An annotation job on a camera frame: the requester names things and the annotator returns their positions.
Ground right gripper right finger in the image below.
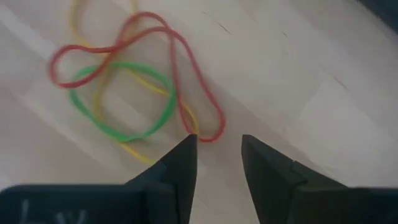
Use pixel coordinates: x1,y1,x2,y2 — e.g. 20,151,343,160
241,134,398,224

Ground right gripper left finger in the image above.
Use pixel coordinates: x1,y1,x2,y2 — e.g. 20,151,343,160
0,134,198,224

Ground yellow rubber band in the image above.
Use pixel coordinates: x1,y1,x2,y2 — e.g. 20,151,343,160
70,0,200,166

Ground green rubber band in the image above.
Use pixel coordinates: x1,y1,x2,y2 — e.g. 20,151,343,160
68,61,177,142

